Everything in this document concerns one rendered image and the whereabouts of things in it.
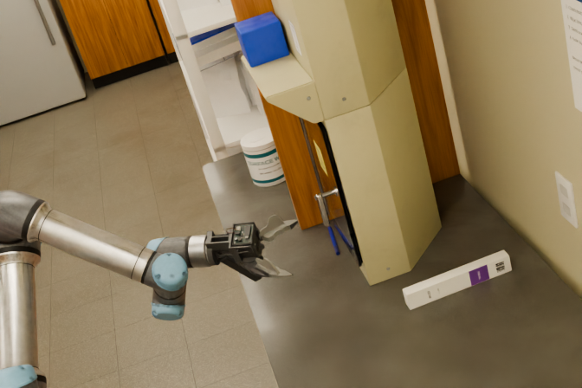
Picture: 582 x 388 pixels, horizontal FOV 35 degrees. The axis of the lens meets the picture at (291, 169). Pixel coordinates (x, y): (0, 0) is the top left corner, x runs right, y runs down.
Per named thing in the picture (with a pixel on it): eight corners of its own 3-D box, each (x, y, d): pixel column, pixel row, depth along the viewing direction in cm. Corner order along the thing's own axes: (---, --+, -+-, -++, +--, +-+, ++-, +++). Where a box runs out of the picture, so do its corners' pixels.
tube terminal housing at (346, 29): (417, 197, 259) (357, -66, 224) (462, 252, 230) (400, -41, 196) (335, 227, 257) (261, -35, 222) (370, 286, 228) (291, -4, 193)
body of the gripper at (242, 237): (253, 247, 203) (202, 251, 206) (263, 268, 210) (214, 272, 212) (256, 220, 208) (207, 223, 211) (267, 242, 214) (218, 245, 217)
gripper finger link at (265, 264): (278, 272, 199) (248, 255, 204) (285, 287, 204) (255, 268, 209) (287, 262, 200) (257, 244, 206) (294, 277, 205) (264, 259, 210)
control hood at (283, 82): (293, 76, 236) (282, 41, 231) (325, 120, 207) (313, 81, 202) (250, 91, 235) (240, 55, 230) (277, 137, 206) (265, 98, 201)
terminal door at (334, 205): (331, 214, 254) (294, 85, 236) (363, 268, 226) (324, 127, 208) (328, 215, 253) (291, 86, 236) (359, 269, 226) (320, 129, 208)
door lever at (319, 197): (345, 221, 223) (342, 216, 226) (335, 188, 219) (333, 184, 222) (324, 229, 223) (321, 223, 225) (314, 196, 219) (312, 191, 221)
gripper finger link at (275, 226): (293, 209, 210) (259, 230, 208) (299, 224, 214) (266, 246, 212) (286, 201, 212) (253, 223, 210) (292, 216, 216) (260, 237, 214)
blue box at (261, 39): (281, 43, 230) (271, 10, 226) (289, 54, 221) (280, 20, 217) (243, 56, 229) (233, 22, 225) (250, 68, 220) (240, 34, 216)
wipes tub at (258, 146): (287, 162, 300) (274, 122, 294) (295, 177, 289) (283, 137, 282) (249, 175, 299) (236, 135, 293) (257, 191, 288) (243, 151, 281)
